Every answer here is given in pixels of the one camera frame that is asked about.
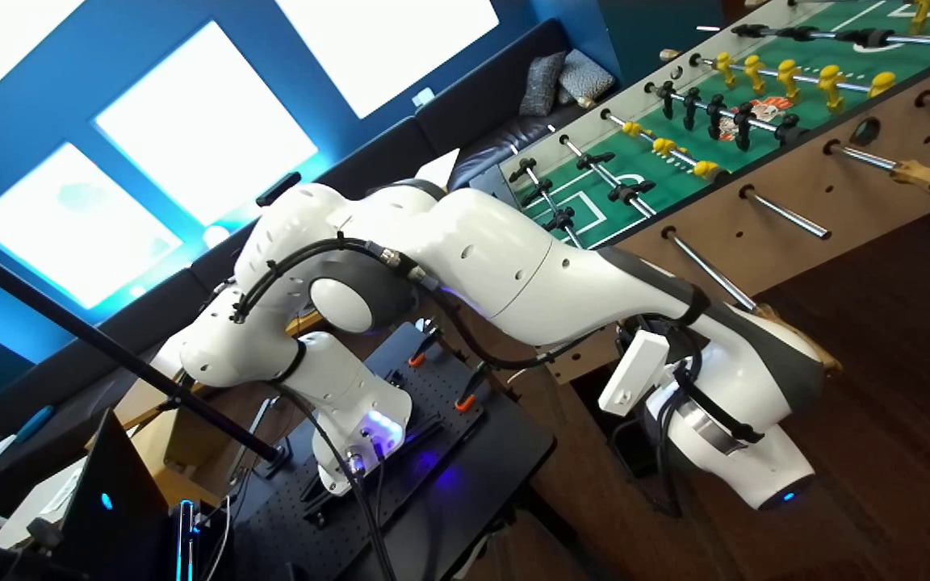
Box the foosball table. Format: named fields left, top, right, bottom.
left=494, top=0, right=930, bottom=388

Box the black laptop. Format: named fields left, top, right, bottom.
left=52, top=413, right=173, bottom=581

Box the dark couch with pillows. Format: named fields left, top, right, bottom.
left=320, top=20, right=615, bottom=190

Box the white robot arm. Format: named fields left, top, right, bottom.
left=165, top=179, right=822, bottom=506

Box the black tripod pole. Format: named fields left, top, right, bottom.
left=0, top=263, right=292, bottom=472

